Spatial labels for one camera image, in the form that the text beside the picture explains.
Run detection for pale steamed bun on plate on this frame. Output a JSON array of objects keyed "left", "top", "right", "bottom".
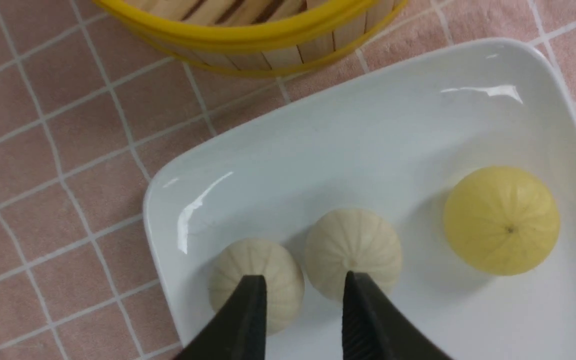
[{"left": 208, "top": 238, "right": 305, "bottom": 335}]

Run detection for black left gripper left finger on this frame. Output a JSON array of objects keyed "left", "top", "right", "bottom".
[{"left": 174, "top": 275, "right": 267, "bottom": 360}]

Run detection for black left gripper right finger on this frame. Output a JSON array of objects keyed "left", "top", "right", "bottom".
[{"left": 342, "top": 271, "right": 450, "bottom": 360}]

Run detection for pink checkered tablecloth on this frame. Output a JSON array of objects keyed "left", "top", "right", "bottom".
[{"left": 0, "top": 0, "right": 576, "bottom": 360}]

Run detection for yellow steamed bun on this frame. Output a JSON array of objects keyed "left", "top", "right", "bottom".
[{"left": 442, "top": 166, "right": 562, "bottom": 277}]

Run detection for white square plate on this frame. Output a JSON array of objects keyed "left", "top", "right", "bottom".
[{"left": 143, "top": 38, "right": 576, "bottom": 360}]

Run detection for yellow-rimmed bamboo steamer basket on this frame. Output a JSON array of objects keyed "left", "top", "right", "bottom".
[{"left": 96, "top": 0, "right": 407, "bottom": 78}]

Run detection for white steamed bun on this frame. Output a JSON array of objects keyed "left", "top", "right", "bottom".
[{"left": 304, "top": 208, "right": 403, "bottom": 304}]

